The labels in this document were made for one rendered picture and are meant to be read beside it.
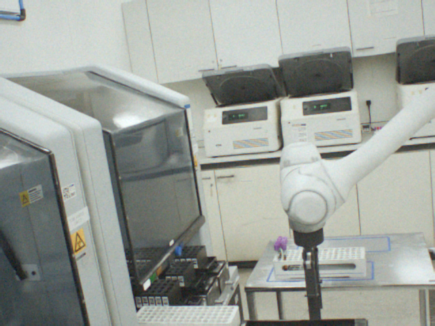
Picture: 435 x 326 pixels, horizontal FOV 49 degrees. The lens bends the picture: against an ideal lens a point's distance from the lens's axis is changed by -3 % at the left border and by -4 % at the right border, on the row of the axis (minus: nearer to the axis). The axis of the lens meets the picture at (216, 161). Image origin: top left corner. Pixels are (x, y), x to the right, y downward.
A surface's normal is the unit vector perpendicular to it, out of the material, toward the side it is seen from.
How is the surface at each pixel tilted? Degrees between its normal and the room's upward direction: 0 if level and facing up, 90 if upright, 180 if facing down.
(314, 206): 93
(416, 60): 142
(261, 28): 90
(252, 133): 90
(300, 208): 94
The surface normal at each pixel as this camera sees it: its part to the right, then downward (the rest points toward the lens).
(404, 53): -0.05, 0.89
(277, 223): -0.26, 0.20
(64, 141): 0.96, -0.09
